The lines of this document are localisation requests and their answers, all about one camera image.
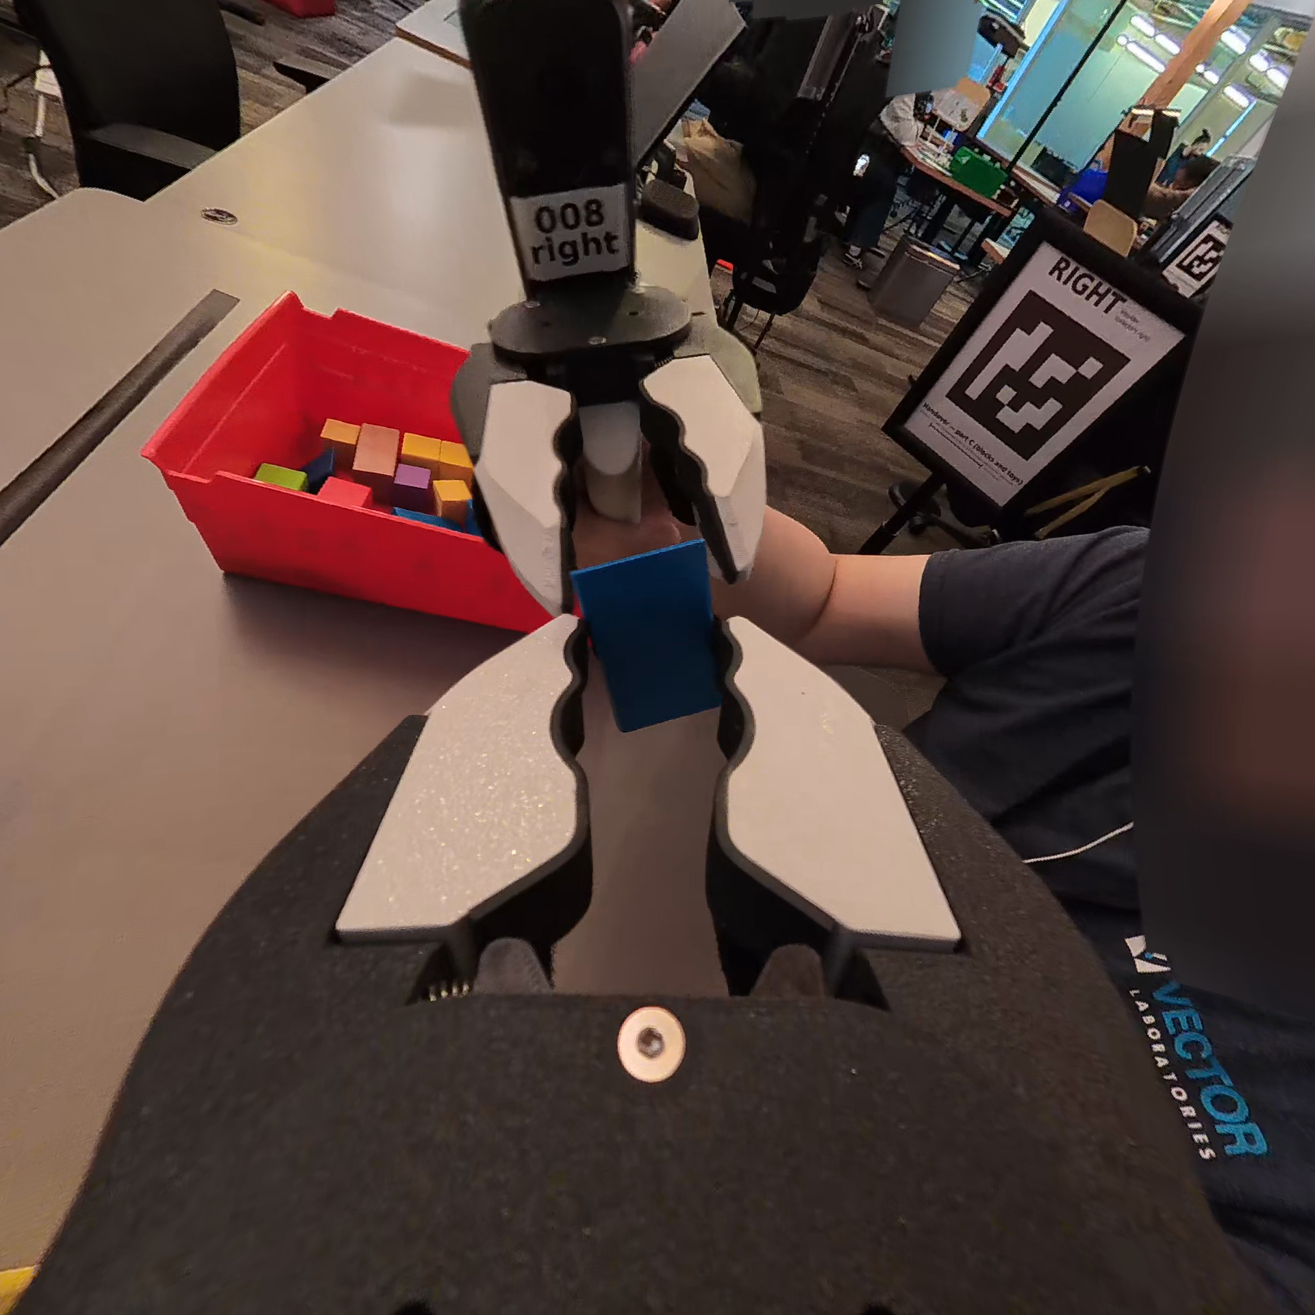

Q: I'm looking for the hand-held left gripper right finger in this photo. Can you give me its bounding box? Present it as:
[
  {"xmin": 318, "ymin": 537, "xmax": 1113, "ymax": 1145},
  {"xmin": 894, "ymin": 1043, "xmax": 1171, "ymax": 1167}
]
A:
[{"xmin": 706, "ymin": 617, "xmax": 965, "ymax": 993}]

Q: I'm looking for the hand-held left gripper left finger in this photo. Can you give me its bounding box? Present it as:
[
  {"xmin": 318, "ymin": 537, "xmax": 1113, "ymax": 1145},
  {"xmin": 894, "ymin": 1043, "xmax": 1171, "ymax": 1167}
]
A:
[{"xmin": 334, "ymin": 614, "xmax": 595, "ymax": 993}]

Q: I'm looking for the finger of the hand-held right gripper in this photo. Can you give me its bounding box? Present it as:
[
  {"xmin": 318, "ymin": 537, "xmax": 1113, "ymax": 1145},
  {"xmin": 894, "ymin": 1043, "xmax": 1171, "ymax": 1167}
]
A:
[
  {"xmin": 478, "ymin": 382, "xmax": 576, "ymax": 616},
  {"xmin": 642, "ymin": 354, "xmax": 769, "ymax": 586}
]

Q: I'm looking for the red plastic bin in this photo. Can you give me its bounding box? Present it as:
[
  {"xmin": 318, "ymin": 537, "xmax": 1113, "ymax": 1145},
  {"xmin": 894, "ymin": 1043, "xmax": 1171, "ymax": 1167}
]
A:
[{"xmin": 143, "ymin": 290, "xmax": 581, "ymax": 636}]

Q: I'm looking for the person's right forearm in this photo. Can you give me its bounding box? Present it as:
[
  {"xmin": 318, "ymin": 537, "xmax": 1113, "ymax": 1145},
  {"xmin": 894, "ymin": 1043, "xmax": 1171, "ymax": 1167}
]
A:
[{"xmin": 709, "ymin": 505, "xmax": 941, "ymax": 678}]

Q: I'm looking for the person's right hand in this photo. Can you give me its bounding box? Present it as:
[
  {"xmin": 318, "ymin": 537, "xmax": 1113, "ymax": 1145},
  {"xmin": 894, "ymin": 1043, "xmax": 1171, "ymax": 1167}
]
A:
[{"xmin": 572, "ymin": 437, "xmax": 688, "ymax": 569}]

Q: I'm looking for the black tilted board stand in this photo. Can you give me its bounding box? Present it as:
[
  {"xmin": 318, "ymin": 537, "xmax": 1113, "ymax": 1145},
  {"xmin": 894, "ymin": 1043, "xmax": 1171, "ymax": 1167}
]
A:
[{"xmin": 627, "ymin": 0, "xmax": 745, "ymax": 171}]

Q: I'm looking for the black mesh office chair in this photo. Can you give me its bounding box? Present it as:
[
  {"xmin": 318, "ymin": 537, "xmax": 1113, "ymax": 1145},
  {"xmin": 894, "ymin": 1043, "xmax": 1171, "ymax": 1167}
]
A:
[{"xmin": 709, "ymin": 11, "xmax": 864, "ymax": 331}]

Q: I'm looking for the grey trash bin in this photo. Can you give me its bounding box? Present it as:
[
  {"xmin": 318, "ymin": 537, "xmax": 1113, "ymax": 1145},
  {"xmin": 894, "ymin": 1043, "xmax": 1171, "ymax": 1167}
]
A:
[{"xmin": 874, "ymin": 235, "xmax": 962, "ymax": 331}]

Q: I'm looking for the framed black white marker sign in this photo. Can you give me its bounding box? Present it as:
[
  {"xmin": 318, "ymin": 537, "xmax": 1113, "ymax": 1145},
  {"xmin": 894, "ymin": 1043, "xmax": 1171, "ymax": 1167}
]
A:
[{"xmin": 882, "ymin": 210, "xmax": 1204, "ymax": 515}]

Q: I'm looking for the small framed marker sign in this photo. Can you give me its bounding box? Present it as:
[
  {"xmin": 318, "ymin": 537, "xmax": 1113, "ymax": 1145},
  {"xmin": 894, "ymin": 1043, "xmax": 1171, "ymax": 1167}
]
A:
[{"xmin": 1162, "ymin": 216, "xmax": 1234, "ymax": 299}]

